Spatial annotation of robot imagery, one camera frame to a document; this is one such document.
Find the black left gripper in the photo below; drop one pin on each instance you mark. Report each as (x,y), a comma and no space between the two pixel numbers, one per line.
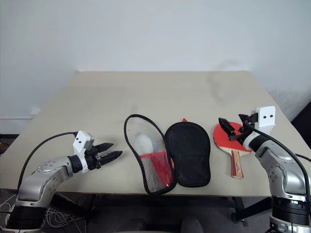
(94,160)

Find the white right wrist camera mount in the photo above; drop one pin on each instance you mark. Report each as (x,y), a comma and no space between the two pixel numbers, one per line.
(266,119)

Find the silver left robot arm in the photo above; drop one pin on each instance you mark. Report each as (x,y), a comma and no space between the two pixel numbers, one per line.
(46,177)

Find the black table leg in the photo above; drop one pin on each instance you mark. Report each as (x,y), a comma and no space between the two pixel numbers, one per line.
(239,208)

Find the white round object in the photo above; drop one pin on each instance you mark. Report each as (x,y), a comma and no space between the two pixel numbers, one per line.
(143,144)

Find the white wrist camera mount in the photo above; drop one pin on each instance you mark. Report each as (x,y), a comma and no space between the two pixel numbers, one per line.
(80,143)
(266,119)

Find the red table tennis paddle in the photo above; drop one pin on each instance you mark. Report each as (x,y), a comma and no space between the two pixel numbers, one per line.
(222,138)

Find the dark grey rounded shape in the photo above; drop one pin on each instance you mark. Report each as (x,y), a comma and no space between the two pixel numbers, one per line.
(192,225)

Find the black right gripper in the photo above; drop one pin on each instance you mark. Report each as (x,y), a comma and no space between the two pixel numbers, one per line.
(251,120)

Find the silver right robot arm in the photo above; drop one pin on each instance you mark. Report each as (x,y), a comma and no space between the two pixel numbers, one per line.
(284,174)

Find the dark furniture piece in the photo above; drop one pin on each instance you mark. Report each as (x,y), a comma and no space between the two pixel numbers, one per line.
(302,119)

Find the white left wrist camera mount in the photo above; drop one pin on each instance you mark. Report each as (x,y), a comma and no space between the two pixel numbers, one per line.
(80,143)

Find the black and red paddle case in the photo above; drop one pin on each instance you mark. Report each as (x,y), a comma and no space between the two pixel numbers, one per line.
(187,155)

